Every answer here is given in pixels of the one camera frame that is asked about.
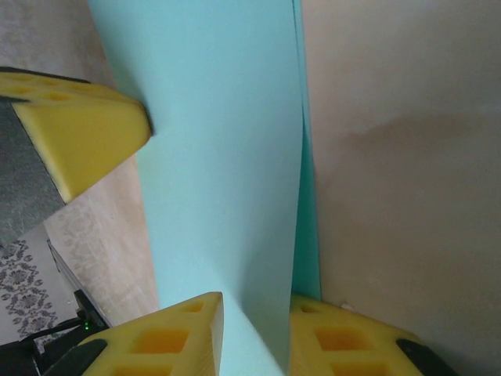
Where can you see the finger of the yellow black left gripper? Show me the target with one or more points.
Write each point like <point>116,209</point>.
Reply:
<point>78,149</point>

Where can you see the light blue paper sheet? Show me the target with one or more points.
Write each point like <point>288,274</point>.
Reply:
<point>215,156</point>

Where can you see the aluminium side rail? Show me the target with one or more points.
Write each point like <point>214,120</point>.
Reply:
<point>66,270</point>

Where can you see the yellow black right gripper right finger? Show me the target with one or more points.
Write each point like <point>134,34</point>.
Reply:
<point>340,344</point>

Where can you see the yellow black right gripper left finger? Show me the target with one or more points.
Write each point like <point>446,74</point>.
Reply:
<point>156,344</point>

